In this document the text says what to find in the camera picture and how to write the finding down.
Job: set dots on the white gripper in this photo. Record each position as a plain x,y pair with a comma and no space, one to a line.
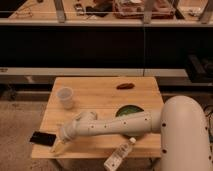
68,131

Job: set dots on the black eraser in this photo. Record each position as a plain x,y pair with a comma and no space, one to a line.
43,138

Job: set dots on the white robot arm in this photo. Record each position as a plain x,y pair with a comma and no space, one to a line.
181,122

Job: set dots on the translucent white cup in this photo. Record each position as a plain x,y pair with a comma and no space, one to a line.
65,97

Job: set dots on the wooden table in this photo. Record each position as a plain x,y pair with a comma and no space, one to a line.
98,94

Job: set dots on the green plate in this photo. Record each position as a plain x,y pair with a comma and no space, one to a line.
128,109

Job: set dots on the brown sausage-shaped object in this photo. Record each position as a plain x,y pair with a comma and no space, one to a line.
125,86

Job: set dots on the black device on shelf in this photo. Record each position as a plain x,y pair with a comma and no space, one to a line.
100,10

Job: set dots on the basket with items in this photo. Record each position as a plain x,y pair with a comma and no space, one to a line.
136,9

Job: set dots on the dark box at right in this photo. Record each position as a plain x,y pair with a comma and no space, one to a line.
199,70

